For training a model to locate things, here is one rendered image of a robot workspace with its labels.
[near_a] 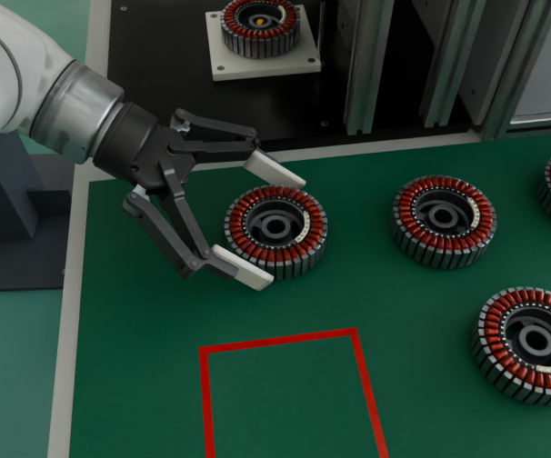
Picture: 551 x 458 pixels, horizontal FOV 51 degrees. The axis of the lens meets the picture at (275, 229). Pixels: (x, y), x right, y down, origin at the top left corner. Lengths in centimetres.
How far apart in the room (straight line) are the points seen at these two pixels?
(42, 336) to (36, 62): 105
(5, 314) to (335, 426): 117
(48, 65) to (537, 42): 51
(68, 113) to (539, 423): 52
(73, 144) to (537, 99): 55
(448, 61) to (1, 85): 47
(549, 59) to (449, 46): 13
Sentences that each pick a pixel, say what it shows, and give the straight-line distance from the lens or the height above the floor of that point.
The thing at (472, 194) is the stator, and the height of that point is 79.
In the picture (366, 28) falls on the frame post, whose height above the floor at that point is 92.
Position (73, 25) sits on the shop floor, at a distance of 245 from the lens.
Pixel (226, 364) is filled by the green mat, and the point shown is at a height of 75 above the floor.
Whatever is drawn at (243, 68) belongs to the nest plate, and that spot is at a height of 78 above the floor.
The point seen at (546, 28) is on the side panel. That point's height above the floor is 91.
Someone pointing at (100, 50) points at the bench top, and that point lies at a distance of 95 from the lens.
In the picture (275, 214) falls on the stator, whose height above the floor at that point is 76.
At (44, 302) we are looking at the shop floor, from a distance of 159.
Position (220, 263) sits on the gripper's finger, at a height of 80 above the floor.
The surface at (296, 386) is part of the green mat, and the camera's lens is 57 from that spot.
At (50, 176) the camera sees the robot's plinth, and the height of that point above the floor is 2.
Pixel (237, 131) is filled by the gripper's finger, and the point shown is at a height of 82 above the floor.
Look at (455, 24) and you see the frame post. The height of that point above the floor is 92.
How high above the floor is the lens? 128
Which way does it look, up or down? 53 degrees down
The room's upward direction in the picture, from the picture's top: straight up
